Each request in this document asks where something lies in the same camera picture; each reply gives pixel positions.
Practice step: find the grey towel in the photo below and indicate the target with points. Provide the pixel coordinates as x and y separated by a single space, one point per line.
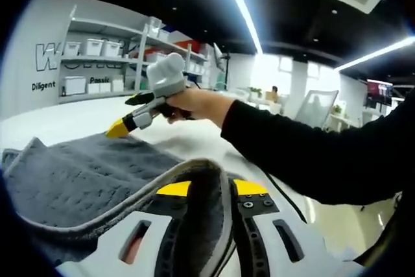
81 173

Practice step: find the person's right hand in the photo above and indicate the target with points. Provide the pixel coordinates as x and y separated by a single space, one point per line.
201 103

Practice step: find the person's left hand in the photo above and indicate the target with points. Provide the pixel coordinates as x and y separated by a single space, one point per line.
132 251

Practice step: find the grey metal shelf unit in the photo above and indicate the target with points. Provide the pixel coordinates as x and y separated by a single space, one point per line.
107 59

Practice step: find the green upright stand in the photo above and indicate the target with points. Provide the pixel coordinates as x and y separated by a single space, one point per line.
222 72

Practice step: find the row of white storage boxes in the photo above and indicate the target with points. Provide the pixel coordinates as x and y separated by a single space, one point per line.
94 46

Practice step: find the long ceiling light strip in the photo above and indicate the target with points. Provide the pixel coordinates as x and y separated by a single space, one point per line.
376 54
240 7

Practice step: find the person's body in black clothing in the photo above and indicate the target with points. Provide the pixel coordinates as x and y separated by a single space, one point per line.
389 238

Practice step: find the wall television screen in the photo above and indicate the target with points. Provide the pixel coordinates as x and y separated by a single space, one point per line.
379 92

